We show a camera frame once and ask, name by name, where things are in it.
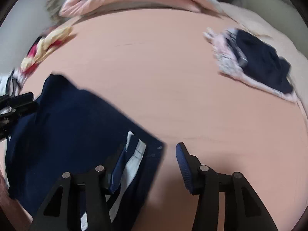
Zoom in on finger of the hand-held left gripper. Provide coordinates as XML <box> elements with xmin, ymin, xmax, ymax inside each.
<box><xmin>0</xmin><ymin>102</ymin><xmax>39</xmax><ymax>137</ymax></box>
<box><xmin>0</xmin><ymin>92</ymin><xmax>34</xmax><ymax>108</ymax></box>

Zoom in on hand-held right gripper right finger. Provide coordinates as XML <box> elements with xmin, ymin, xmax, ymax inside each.
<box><xmin>176</xmin><ymin>142</ymin><xmax>280</xmax><ymax>231</ymax></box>

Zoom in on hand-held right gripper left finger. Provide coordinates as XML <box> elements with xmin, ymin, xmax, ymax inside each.
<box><xmin>28</xmin><ymin>144</ymin><xmax>131</xmax><ymax>231</ymax></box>

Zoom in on navy blue pants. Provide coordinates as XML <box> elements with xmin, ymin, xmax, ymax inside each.
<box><xmin>5</xmin><ymin>74</ymin><xmax>165</xmax><ymax>231</ymax></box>

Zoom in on white garment with dark trim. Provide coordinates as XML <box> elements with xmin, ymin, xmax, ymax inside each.
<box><xmin>0</xmin><ymin>69</ymin><xmax>24</xmax><ymax>97</ymax></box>

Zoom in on yellow and red garment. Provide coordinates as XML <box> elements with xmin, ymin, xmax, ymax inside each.
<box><xmin>20</xmin><ymin>26</ymin><xmax>74</xmax><ymax>77</ymax></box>

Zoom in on bed with pink sheet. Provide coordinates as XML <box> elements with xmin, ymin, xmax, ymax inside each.
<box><xmin>0</xmin><ymin>2</ymin><xmax>308</xmax><ymax>231</ymax></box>

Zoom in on white shelf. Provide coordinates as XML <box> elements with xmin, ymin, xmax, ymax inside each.
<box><xmin>45</xmin><ymin>0</ymin><xmax>63</xmax><ymax>23</ymax></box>

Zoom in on pink floral garment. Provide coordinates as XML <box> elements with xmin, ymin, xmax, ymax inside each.
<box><xmin>204</xmin><ymin>28</ymin><xmax>299</xmax><ymax>103</ymax></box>

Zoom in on folded navy garment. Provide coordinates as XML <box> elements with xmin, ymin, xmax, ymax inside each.
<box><xmin>227</xmin><ymin>28</ymin><xmax>294</xmax><ymax>94</ymax></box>

